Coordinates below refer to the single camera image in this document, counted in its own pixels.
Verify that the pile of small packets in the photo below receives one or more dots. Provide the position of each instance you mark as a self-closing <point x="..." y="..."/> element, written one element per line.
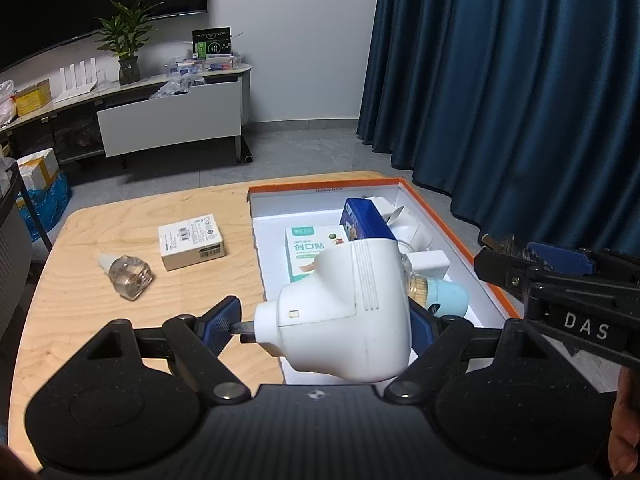
<point x="205" y="64"/>

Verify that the white plug-in device leaf logo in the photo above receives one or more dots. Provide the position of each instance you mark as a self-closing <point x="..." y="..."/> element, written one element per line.
<point x="416" y="227"/>

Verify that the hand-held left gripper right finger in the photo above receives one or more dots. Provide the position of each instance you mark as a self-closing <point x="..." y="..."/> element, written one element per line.
<point x="424" y="324"/>

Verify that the orange-rimmed white box tray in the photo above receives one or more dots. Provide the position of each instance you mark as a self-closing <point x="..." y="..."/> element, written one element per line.
<point x="270" y="265"/>

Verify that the white small carton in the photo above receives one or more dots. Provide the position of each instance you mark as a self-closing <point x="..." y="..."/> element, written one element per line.
<point x="192" y="242"/>

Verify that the person's right hand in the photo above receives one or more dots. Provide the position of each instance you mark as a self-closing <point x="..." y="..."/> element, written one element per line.
<point x="625" y="425"/>

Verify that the yellow and white cardboard box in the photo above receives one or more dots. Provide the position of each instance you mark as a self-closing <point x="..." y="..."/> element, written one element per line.
<point x="37" y="170"/>

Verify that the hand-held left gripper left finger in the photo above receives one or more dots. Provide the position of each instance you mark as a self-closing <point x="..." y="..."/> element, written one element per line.
<point x="220" y="327"/>

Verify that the television cabinet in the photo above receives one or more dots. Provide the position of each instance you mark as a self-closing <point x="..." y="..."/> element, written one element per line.
<point x="65" y="125"/>

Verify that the white router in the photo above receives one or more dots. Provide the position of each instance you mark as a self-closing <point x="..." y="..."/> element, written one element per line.
<point x="77" y="85"/>

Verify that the white open drawer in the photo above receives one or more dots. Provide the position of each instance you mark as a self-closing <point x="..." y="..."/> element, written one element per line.
<point x="170" y="120"/>

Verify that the clear liquid bottle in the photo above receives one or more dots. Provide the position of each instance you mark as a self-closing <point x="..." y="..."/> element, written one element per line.
<point x="127" y="276"/>

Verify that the white adapter block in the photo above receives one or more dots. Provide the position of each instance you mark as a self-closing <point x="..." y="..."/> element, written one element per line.
<point x="429" y="260"/>

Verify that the green and black box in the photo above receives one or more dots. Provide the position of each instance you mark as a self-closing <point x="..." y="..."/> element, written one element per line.
<point x="212" y="42"/>

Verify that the plastic bag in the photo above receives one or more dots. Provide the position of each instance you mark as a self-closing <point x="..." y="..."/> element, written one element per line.
<point x="6" y="105"/>

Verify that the potted plant in dark vase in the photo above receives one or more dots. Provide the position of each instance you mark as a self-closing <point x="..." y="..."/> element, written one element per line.
<point x="125" y="35"/>

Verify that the blue curtain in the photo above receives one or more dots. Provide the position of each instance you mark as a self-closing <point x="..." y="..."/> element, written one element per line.
<point x="500" y="85"/>

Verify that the blue box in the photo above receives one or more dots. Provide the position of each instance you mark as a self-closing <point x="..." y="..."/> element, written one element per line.
<point x="367" y="220"/>

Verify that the light blue toothpick holder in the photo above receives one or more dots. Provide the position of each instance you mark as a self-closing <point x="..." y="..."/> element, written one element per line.
<point x="450" y="297"/>

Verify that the green bandage box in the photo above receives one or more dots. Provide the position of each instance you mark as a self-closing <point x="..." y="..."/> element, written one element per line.
<point x="300" y="255"/>

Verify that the clear packets in drawer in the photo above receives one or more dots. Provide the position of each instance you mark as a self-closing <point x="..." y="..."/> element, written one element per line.
<point x="175" y="87"/>

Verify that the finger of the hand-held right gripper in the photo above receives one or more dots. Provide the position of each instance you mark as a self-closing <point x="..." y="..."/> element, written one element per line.
<point x="505" y="272"/>
<point x="557" y="256"/>

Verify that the white plug-in device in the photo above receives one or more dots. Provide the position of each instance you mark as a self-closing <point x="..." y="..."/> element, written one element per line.
<point x="345" y="310"/>

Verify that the blue water bottle pack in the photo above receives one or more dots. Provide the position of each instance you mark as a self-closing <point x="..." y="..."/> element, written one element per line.
<point x="45" y="205"/>

